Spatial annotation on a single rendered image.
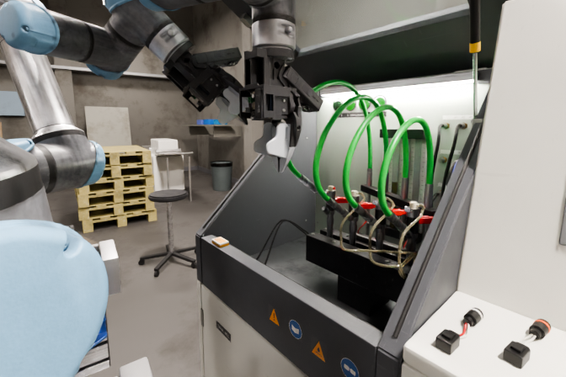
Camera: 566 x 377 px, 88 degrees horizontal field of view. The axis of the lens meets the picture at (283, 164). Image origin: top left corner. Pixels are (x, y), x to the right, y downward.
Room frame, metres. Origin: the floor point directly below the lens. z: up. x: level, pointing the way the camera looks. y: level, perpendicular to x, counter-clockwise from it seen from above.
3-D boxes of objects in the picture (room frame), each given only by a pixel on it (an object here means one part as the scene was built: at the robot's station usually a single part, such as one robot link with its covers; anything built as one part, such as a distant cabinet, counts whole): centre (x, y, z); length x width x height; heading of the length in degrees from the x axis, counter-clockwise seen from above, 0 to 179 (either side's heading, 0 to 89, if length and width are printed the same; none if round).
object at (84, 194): (4.15, 2.47, 0.49); 1.33 x 0.91 x 0.98; 35
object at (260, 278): (0.67, 0.04, 0.87); 0.62 x 0.04 x 0.16; 41
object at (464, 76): (1.00, -0.34, 1.43); 0.54 x 0.03 x 0.02; 41
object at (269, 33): (0.53, 0.01, 1.45); 0.08 x 0.08 x 0.05
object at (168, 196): (2.68, 1.08, 0.34); 0.57 x 0.54 x 0.68; 119
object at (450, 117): (0.82, -0.49, 1.20); 0.13 x 0.03 x 0.31; 41
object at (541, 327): (0.39, -0.36, 0.99); 0.12 x 0.02 x 0.02; 123
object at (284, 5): (0.53, 0.02, 1.53); 0.09 x 0.08 x 0.11; 157
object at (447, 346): (0.42, -0.28, 0.99); 0.12 x 0.02 x 0.02; 127
